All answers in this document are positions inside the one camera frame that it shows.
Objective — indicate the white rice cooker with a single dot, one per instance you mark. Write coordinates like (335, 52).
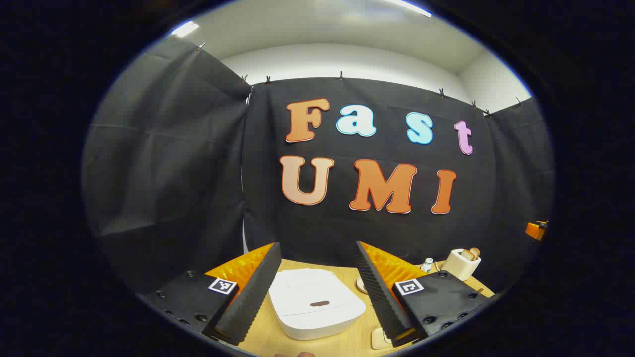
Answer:
(312, 297)

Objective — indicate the toast bread slice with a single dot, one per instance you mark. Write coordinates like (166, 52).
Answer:
(467, 255)
(475, 252)

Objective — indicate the cream toaster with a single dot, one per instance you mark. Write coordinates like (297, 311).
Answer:
(459, 267)

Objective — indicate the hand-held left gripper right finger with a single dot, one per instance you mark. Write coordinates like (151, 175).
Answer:
(379, 297)

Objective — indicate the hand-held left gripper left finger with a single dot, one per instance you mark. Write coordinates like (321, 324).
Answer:
(255, 297)

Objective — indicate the ceiling light panel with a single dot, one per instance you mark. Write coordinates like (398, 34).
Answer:
(184, 29)
(409, 7)

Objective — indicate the white milk bottle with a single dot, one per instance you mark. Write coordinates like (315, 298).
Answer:
(426, 265)

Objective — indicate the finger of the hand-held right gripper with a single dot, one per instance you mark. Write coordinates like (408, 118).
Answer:
(536, 230)

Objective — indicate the row of black cloth clips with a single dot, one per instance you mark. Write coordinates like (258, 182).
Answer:
(341, 76)

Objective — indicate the clear rice container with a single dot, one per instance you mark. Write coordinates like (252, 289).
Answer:
(379, 338)

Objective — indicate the white oval plate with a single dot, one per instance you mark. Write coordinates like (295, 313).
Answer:
(361, 285)

